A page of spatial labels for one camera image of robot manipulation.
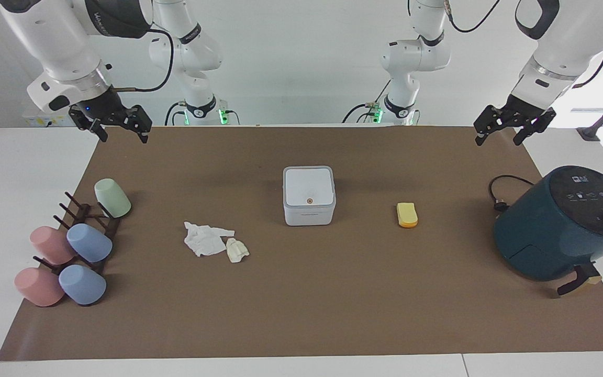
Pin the pink cup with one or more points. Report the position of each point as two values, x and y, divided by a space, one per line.
50 245
38 287

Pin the yellow sponge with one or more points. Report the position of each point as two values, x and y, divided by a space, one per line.
407 214

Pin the dark wooden cup rack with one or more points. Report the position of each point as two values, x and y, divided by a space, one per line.
79 212

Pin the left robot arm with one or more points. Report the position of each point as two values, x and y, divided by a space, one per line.
568 36

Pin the dark teal air fryer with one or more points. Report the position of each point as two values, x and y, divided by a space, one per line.
553 230

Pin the white square trash bin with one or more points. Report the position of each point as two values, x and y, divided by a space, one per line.
309 196

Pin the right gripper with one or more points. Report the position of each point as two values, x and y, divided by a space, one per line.
101 106

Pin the crumpled white tissue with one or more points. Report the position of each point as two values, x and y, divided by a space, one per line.
204 241

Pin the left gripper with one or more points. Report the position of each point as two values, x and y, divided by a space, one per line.
525 107

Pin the green cup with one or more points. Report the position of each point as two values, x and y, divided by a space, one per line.
113 199

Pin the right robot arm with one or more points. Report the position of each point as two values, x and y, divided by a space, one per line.
60 36

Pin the crumpled cream paper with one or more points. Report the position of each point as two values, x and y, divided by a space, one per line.
237 250

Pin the blue cup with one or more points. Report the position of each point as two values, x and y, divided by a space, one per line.
89 243
82 285

